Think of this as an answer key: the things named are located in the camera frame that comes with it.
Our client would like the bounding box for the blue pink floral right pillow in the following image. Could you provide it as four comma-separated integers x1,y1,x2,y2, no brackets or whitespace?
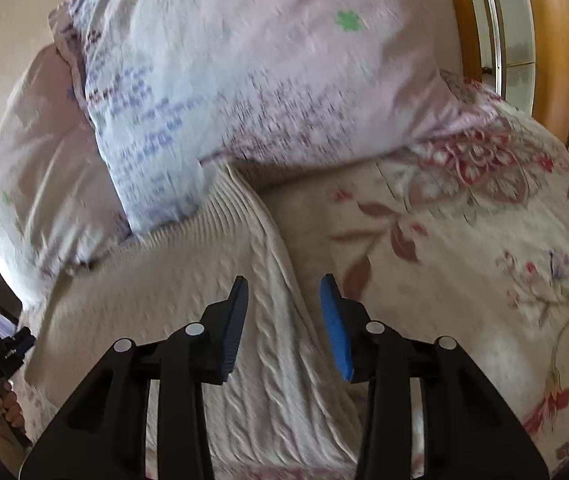
49,0,494,234

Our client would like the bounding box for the floral quilt bedspread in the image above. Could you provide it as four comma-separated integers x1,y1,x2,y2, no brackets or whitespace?
13,69,569,480

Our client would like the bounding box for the wooden mirror wardrobe door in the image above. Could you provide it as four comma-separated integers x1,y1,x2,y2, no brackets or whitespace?
452,0,569,145

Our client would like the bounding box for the person's left hand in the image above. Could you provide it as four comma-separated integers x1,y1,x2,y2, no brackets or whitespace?
0,382,26,441

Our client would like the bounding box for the beige cable knit sweater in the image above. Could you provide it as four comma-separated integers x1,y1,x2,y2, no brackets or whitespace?
15,169,361,479

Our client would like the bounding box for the pink floral left pillow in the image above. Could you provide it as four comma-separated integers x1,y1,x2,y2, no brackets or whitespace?
0,44,130,309

